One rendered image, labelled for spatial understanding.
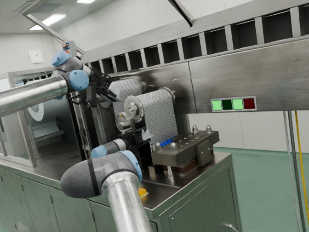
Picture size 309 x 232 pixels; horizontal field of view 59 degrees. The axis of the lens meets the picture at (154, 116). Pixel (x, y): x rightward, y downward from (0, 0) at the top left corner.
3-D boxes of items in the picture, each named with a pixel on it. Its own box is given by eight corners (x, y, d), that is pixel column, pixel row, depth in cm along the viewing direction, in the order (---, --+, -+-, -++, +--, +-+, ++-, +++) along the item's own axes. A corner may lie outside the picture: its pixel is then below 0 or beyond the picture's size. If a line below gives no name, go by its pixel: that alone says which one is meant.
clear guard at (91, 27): (26, 14, 191) (26, 13, 191) (84, 53, 224) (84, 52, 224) (123, -53, 119) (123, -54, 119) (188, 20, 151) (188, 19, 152)
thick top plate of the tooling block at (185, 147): (152, 163, 140) (150, 152, 139) (196, 139, 168) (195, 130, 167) (177, 167, 129) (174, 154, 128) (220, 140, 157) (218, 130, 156)
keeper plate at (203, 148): (198, 165, 141) (195, 145, 140) (208, 159, 148) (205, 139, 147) (203, 166, 140) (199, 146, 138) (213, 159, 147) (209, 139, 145)
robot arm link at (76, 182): (56, 209, 77) (72, 196, 124) (95, 197, 80) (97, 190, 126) (48, 168, 79) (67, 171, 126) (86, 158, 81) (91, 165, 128)
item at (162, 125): (151, 151, 145) (144, 117, 142) (178, 137, 162) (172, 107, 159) (151, 151, 145) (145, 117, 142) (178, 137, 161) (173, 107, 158)
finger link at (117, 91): (128, 91, 133) (112, 82, 128) (124, 102, 131) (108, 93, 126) (124, 92, 135) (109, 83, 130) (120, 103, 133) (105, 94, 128)
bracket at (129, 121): (129, 175, 150) (118, 120, 145) (138, 170, 154) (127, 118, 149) (135, 176, 146) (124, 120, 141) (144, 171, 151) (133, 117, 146)
